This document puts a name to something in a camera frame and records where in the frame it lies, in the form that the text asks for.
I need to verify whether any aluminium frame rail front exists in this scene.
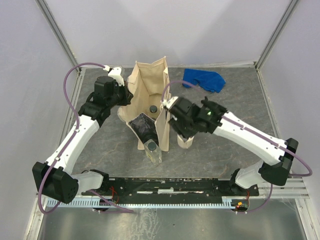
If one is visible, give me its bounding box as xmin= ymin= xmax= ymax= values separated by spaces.
xmin=41 ymin=177 xmax=308 ymax=204

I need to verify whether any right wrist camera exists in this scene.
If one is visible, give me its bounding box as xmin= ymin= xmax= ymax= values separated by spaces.
xmin=161 ymin=96 xmax=193 ymax=121

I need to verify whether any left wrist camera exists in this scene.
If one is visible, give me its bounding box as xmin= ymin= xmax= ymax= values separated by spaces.
xmin=103 ymin=65 xmax=125 ymax=86

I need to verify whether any cream round jar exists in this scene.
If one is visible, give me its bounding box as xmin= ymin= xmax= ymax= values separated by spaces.
xmin=177 ymin=134 xmax=194 ymax=149

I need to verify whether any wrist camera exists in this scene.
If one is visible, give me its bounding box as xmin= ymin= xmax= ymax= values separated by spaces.
xmin=103 ymin=65 xmax=125 ymax=86
xmin=161 ymin=96 xmax=193 ymax=121

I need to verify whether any right aluminium frame post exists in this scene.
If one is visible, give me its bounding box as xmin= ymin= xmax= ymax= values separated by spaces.
xmin=254 ymin=0 xmax=300 ymax=71

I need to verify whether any left aluminium frame post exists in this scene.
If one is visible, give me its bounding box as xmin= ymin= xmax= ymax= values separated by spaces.
xmin=35 ymin=0 xmax=79 ymax=67

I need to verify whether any clear square bottle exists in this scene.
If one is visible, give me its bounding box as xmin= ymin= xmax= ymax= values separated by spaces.
xmin=147 ymin=105 xmax=160 ymax=120

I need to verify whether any white slotted cable duct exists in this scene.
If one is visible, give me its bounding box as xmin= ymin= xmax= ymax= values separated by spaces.
xmin=46 ymin=196 xmax=237 ymax=208

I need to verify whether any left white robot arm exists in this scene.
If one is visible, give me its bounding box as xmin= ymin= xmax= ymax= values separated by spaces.
xmin=32 ymin=73 xmax=133 ymax=204

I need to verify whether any blue cloth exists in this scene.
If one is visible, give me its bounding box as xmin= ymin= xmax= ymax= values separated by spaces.
xmin=182 ymin=68 xmax=226 ymax=93

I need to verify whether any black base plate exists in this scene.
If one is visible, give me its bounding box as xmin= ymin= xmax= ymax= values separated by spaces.
xmin=95 ymin=177 xmax=259 ymax=205

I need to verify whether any cream canvas tote bag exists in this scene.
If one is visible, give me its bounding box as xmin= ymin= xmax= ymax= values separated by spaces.
xmin=117 ymin=57 xmax=171 ymax=152

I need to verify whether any aluminium frame post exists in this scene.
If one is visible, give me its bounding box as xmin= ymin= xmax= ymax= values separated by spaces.
xmin=254 ymin=0 xmax=300 ymax=71
xmin=35 ymin=0 xmax=79 ymax=67

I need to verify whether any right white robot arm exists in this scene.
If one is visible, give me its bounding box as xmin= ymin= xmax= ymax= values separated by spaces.
xmin=161 ymin=96 xmax=299 ymax=196

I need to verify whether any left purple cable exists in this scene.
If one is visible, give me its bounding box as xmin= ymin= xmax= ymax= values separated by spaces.
xmin=37 ymin=62 xmax=136 ymax=215

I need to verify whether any clear bottle grey cap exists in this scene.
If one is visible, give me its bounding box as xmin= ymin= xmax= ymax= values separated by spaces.
xmin=144 ymin=139 xmax=162 ymax=166

